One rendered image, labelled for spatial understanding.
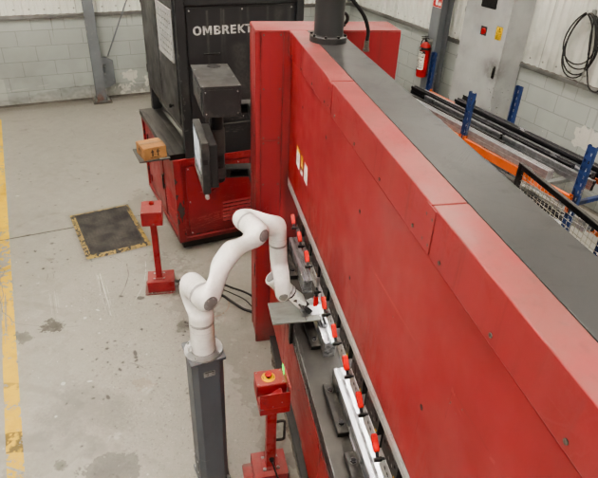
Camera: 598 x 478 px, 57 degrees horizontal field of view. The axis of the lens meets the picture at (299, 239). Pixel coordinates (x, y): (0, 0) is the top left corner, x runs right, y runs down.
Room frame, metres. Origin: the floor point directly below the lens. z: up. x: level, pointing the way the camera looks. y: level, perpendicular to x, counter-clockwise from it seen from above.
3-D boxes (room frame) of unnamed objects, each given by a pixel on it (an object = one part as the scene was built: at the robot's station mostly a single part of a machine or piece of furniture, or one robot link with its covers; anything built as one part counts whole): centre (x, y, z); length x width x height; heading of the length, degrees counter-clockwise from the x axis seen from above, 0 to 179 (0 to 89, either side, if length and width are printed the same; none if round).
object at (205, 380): (2.01, 0.45, 0.50); 0.18 x 0.18 x 1.00; 27
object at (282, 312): (2.35, 0.01, 1.00); 0.26 x 0.18 x 0.01; 103
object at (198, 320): (2.04, 0.47, 1.30); 0.19 x 0.12 x 0.24; 40
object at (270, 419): (2.02, 0.11, 0.39); 0.05 x 0.05 x 0.54; 14
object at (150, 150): (4.36, 1.31, 1.04); 0.30 x 0.26 x 0.12; 27
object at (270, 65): (3.37, -0.09, 1.15); 0.85 x 0.25 x 2.30; 103
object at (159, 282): (3.78, 1.18, 0.41); 0.25 x 0.20 x 0.83; 103
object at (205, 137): (3.43, 0.65, 1.42); 0.45 x 0.12 x 0.36; 18
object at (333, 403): (1.78, -0.21, 0.89); 0.30 x 0.05 x 0.03; 13
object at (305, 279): (2.92, -0.01, 0.92); 0.50 x 0.06 x 0.10; 13
